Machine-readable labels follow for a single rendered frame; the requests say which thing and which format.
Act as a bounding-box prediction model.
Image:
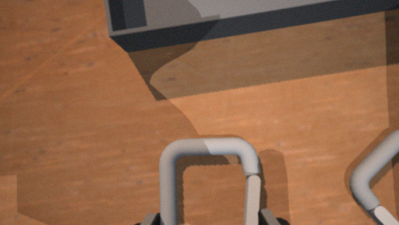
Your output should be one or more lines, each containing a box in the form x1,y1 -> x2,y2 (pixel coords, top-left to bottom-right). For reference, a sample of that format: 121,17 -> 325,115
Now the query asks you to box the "grey carabiner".
159,137 -> 261,225
350,129 -> 399,225

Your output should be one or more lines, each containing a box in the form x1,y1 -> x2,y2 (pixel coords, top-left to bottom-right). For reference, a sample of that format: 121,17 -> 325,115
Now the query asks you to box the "grey tray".
104,0 -> 399,51

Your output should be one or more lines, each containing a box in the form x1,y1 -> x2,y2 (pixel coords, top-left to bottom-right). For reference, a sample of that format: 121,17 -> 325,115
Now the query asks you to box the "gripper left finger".
135,213 -> 160,225

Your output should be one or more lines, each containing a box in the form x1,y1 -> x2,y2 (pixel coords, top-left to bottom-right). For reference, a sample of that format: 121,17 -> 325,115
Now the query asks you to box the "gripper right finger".
258,209 -> 290,225

